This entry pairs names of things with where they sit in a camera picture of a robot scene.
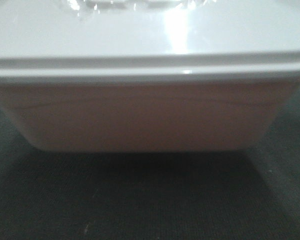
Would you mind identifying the white lidded storage bin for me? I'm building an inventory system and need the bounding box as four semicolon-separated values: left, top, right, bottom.
0;0;300;153

